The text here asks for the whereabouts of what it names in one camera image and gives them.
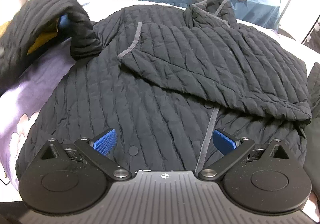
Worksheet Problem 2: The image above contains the dark quilted puffer jacket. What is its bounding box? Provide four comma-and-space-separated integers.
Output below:
1, 0, 312, 177

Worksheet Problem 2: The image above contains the black wire storage rack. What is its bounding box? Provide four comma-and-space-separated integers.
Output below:
302, 16, 320, 53

